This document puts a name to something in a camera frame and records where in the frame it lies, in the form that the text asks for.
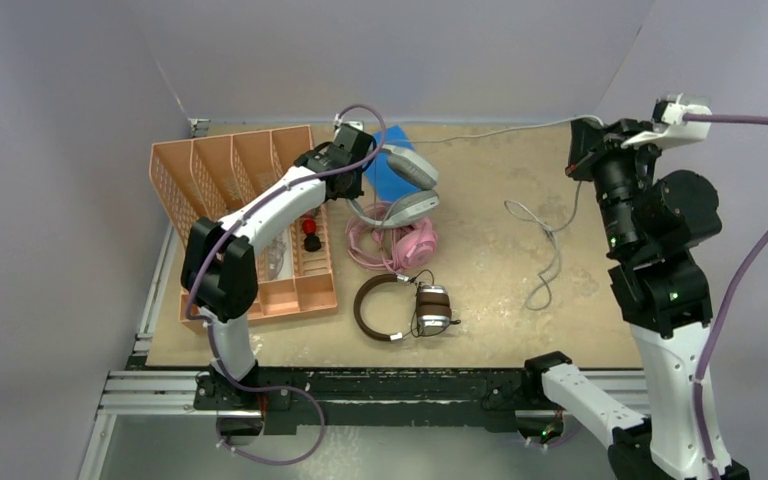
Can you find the blue notebook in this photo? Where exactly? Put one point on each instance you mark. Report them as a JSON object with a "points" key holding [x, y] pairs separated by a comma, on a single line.
{"points": [[388, 186]]}

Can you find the peach plastic desk organizer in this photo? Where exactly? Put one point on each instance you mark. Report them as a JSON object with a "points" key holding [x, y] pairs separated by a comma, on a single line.
{"points": [[216, 175]]}

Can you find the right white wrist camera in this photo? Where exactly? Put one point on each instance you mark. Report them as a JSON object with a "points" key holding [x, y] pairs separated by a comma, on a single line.
{"points": [[670, 128]]}

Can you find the pink wired headphones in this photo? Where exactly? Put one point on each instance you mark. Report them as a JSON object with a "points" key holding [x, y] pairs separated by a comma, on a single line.
{"points": [[401, 248]]}

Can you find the brown on-ear headphones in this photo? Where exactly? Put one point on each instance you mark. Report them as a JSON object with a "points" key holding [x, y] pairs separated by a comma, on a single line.
{"points": [[432, 314]]}

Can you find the red black stamp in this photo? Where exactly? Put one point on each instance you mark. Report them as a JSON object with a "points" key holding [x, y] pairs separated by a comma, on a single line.
{"points": [[311, 241]]}

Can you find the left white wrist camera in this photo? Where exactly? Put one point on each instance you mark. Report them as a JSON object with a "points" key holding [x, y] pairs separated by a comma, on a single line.
{"points": [[341, 123]]}

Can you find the clear ruler pack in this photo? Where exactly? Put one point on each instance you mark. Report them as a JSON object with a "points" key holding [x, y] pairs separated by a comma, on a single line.
{"points": [[275, 261]]}

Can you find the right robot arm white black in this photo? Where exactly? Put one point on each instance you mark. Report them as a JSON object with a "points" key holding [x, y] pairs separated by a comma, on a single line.
{"points": [[651, 225]]}

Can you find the black base frame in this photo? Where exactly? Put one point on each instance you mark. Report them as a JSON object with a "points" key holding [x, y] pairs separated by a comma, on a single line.
{"points": [[499, 400]]}

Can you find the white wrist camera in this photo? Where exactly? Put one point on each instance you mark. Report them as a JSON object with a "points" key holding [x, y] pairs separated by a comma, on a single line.
{"points": [[670, 128], [341, 123]]}

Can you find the grey over-ear headphones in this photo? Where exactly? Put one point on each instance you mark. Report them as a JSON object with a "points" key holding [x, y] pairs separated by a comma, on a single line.
{"points": [[541, 297]]}

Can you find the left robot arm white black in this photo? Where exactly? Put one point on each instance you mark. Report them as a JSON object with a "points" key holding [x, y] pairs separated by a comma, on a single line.
{"points": [[220, 264]]}

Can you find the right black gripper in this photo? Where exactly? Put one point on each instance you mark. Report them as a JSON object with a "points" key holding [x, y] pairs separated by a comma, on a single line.
{"points": [[592, 144]]}

